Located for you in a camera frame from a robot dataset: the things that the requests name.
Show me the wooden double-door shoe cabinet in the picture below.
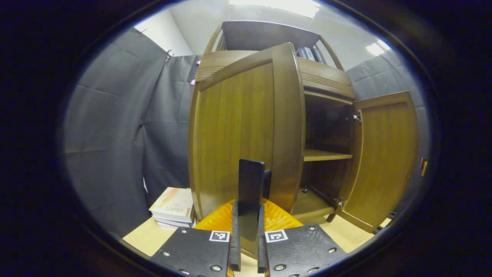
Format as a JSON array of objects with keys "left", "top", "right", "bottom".
[{"left": 188, "top": 20, "right": 420, "bottom": 259}]

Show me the small ceiling light panel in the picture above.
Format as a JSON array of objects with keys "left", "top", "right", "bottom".
[{"left": 366, "top": 39, "right": 392, "bottom": 57}]

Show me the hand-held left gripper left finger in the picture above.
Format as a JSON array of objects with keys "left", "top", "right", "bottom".
[{"left": 150, "top": 198, "right": 242, "bottom": 277}]

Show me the black backdrop cloth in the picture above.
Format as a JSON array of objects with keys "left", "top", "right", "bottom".
[{"left": 63, "top": 27, "right": 431, "bottom": 237}]

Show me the black door handle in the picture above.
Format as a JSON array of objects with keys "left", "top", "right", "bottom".
[{"left": 238, "top": 159, "right": 272, "bottom": 242}]

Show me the wooden inner cabinet shelf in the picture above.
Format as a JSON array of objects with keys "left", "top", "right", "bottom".
[{"left": 303, "top": 149, "right": 353, "bottom": 162}]

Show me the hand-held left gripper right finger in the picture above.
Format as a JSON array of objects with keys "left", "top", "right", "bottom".
[{"left": 257, "top": 198, "right": 348, "bottom": 277}]

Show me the wooden cabinet drawer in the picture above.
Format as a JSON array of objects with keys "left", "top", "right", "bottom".
[{"left": 195, "top": 50, "right": 356, "bottom": 100}]

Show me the large ceiling light panel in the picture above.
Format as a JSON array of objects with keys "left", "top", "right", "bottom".
[{"left": 229, "top": 0, "right": 320, "bottom": 18}]

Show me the white paperback book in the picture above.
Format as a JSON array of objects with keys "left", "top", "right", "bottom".
[{"left": 153, "top": 216, "right": 196, "bottom": 230}]

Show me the wooden shoe cabinet door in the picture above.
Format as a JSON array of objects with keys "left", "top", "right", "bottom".
[
  {"left": 327, "top": 91, "right": 420, "bottom": 234},
  {"left": 188, "top": 42, "right": 306, "bottom": 258}
]

